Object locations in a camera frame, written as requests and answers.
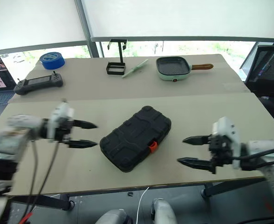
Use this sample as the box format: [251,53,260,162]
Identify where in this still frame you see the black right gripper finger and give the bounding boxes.
[182,135,210,147]
[177,157,213,171]

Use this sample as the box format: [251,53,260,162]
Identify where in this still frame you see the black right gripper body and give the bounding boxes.
[208,134,233,175]

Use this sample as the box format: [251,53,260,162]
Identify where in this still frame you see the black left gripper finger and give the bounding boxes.
[72,119,98,130]
[68,139,98,149]

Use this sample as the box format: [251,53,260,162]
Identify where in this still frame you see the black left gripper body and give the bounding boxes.
[55,119,75,144]

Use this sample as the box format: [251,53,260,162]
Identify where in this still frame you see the black plastic tool case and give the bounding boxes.
[99,105,172,174]

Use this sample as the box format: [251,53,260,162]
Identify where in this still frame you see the dark table leg foot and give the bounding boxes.
[10,194,74,211]
[201,177,268,199]

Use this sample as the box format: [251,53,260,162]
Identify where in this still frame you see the dark grey handheld controller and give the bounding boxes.
[13,70,64,96]

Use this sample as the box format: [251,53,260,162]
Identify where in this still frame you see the grey rounded robot leg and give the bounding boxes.
[95,209,131,224]
[151,198,178,224]

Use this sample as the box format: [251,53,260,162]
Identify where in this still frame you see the blue tape roll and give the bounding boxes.
[39,51,66,70]

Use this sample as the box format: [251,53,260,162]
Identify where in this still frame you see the pale green spatula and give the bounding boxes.
[121,58,149,78]

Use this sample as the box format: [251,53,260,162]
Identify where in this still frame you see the green electric frying pan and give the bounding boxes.
[156,56,214,83]

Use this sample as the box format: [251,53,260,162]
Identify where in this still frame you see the black metal hanger stand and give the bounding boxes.
[106,39,130,76]

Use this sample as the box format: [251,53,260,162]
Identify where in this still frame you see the black mesh office chair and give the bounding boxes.
[239,45,274,119]

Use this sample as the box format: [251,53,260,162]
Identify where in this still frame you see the white roller blind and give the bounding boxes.
[81,0,274,43]
[0,0,88,52]

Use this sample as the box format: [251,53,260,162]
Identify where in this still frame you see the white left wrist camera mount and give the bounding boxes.
[46,100,75,143]

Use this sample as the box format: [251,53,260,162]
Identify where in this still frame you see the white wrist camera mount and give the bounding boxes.
[212,116,241,170]
[46,100,75,143]

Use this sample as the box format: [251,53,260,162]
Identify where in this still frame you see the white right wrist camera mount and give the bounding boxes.
[212,116,241,170]

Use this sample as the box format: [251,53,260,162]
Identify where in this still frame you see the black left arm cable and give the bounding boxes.
[25,140,39,210]
[33,140,60,210]

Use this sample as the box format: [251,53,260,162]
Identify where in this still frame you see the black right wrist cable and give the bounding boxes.
[231,145,274,162]

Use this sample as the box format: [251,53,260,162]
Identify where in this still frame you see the thin white cable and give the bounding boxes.
[137,186,150,224]

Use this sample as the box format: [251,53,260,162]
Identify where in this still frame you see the grey window frame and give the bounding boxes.
[0,0,274,59]

